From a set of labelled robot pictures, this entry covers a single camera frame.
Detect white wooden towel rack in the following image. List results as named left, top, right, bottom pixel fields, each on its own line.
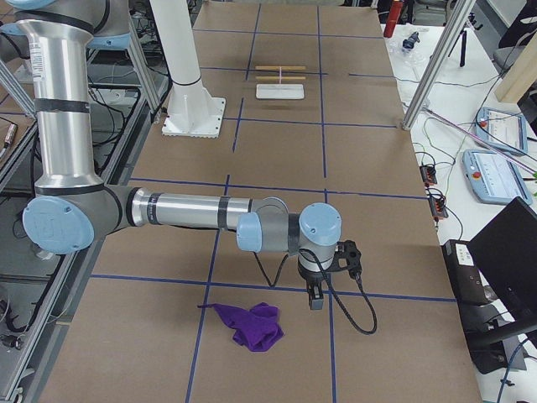
left=255, top=65, right=306, bottom=100

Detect red relay module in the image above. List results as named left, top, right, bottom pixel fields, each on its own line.
left=420, top=165, right=437, bottom=187
left=426, top=187, right=449, bottom=222

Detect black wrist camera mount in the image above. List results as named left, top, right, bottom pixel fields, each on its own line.
left=328, top=240, right=362, bottom=280

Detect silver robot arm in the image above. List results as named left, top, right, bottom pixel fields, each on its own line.
left=13, top=1, right=341, bottom=310

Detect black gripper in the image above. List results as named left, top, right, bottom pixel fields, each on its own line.
left=298, top=268, right=330, bottom=310

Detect near blue teach pendant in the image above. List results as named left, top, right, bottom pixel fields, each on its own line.
left=462, top=149, right=533, bottom=205

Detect red bottle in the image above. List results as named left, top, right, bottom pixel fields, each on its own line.
left=383, top=0, right=404, bottom=38

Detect blue teach pendant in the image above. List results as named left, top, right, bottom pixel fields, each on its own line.
left=462, top=149, right=533, bottom=205
left=475, top=107, right=528, bottom=155

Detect black monitor on stand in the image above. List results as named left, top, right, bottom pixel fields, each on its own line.
left=441, top=196, right=536, bottom=374

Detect aluminium frame post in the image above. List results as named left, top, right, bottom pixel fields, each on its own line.
left=401, top=0, right=476, bottom=131

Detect white pedestal column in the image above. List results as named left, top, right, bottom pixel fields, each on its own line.
left=150, top=0, right=226, bottom=138

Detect far blue teach pendant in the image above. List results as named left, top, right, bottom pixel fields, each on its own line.
left=475, top=107, right=528, bottom=155

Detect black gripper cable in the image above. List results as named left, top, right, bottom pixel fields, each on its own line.
left=254, top=247, right=378, bottom=336

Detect purple towel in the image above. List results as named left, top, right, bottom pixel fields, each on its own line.
left=199, top=302, right=284, bottom=353

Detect black tripod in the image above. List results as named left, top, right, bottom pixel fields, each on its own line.
left=448, top=12, right=483, bottom=67

